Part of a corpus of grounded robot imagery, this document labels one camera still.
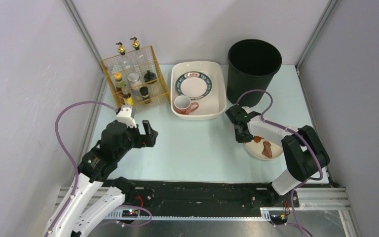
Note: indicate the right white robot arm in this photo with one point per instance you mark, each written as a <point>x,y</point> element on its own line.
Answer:
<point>303,150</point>

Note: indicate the red sausage piece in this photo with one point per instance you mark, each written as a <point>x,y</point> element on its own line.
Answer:
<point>258,139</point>

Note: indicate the pink ceramic mug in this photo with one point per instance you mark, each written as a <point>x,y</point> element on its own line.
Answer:
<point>184,105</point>

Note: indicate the black trash bin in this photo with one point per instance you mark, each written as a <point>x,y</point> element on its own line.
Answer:
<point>252,64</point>

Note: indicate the small black cap jar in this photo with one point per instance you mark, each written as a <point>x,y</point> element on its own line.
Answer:
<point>144,91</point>

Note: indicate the blue rimmed plate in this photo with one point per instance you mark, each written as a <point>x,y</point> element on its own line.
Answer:
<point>195,85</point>

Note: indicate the brown meat piece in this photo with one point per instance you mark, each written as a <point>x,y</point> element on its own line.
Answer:
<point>267,149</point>

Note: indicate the red label sauce bottle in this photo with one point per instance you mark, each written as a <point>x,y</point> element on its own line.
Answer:
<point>119,82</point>

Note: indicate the black lid spice jar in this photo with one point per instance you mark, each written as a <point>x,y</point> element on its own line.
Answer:
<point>152,83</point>

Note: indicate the cream round plate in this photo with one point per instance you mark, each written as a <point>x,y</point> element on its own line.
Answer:
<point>256,149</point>

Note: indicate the yellow label sauce bottle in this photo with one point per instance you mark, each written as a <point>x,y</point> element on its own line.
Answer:
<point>126,92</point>

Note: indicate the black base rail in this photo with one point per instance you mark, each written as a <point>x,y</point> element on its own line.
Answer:
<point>211,200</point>

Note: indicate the aluminium frame post left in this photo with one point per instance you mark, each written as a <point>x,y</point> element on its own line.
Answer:
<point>80,25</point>

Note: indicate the white rectangular basin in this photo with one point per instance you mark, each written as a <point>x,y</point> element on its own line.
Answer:
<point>214,104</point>

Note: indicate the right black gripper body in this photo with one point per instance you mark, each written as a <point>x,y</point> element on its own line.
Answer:
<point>239,130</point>

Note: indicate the aluminium frame post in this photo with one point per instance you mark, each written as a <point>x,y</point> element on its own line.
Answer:
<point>317,31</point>
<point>80,25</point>

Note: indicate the clear glass oil bottle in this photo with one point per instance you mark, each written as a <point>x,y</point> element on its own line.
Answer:
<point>143,57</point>

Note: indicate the aluminium frame post right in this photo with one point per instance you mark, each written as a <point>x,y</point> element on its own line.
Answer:
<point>317,31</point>

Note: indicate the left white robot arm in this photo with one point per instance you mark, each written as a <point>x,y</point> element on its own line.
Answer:
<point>72,218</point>

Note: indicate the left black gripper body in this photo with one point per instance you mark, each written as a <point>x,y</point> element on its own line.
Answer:
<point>140,138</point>

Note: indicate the white lid spice jar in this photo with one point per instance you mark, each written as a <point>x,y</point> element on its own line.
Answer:
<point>135,84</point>

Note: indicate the yellow wire basket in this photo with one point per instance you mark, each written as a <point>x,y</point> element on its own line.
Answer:
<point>140,106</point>

